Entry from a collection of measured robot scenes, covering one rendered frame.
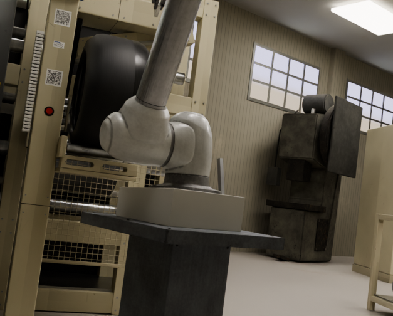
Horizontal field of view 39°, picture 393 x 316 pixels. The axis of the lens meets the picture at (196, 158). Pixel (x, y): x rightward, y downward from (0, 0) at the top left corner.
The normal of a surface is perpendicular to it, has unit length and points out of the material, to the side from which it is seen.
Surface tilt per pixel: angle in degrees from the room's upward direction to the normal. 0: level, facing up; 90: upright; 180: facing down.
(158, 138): 110
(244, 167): 90
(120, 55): 58
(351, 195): 90
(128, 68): 69
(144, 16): 90
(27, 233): 90
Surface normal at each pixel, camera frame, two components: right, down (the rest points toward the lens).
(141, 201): -0.76, -0.14
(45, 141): 0.35, -0.02
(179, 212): 0.64, 0.03
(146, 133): 0.33, 0.38
